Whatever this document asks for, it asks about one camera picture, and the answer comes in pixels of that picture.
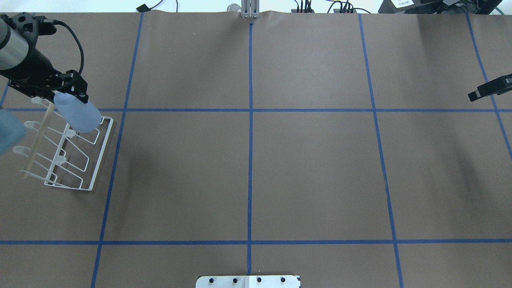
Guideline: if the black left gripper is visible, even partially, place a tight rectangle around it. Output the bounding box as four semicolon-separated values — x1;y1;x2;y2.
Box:
1;48;88;103

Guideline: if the light blue plastic cup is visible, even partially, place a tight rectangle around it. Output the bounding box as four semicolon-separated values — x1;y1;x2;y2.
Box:
54;92;102;133

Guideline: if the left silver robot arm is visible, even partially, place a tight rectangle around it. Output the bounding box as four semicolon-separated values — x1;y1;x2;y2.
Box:
0;12;88;104

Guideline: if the small black device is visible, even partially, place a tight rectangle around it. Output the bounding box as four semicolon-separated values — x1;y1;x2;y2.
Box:
136;4;151;13

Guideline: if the black usb hub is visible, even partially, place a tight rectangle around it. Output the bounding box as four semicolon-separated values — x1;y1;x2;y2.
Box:
331;5;357;14

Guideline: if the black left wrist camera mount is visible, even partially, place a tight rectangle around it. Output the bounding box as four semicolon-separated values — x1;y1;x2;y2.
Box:
0;12;57;49

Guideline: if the white wire cup holder rack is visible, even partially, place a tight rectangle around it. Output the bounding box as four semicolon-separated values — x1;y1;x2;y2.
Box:
12;98;114;191

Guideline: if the aluminium frame post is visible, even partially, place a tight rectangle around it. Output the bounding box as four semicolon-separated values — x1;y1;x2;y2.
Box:
240;0;261;19

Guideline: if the white pedestal base plate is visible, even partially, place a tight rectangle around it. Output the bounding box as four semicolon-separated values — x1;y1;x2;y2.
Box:
195;275;302;288

